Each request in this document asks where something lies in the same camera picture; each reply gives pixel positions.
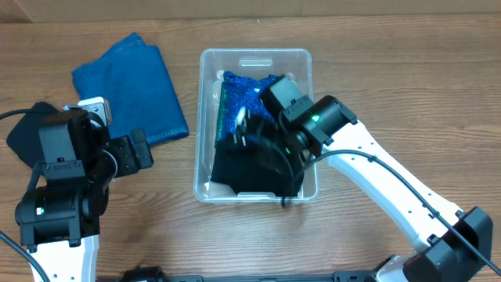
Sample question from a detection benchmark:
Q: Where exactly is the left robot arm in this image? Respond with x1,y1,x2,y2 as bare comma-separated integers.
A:
1,109,153,281

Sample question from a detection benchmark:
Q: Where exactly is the black cloth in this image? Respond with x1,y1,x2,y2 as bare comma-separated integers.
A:
222,142,302,197
211,138,243,189
6,102,59,168

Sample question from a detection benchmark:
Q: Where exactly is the blue green sequin garment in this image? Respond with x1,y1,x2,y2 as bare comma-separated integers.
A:
214,71,281,148

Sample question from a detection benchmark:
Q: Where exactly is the folded blue denim cloth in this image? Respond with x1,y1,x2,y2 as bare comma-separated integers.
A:
72,33,189,146

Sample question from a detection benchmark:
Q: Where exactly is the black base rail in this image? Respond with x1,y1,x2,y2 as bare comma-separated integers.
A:
117,266,374,282

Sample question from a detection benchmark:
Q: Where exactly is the clear plastic storage bin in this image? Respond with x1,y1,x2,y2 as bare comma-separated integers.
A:
193,49,314,204

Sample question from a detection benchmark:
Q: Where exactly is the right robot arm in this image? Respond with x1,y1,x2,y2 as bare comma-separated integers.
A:
259,76,500,281

